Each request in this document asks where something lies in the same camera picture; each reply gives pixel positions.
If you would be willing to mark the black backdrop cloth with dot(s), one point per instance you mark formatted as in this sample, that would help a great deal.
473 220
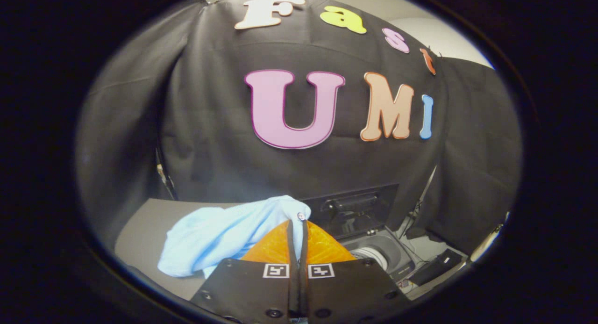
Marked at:
224 160

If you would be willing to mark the grey and white cabinet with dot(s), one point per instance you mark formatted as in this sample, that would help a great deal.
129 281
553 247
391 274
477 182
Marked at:
145 235

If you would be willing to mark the white stand pole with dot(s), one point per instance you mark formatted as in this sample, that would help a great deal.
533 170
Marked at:
427 183

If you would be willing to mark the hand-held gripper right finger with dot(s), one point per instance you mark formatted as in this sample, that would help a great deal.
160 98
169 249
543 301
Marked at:
345 291

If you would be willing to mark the light blue clothes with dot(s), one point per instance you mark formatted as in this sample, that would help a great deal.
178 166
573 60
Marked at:
219 237

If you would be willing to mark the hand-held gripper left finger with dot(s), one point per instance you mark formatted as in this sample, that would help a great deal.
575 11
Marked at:
252 291

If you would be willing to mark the black power strip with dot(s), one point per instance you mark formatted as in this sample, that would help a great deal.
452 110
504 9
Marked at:
434 267

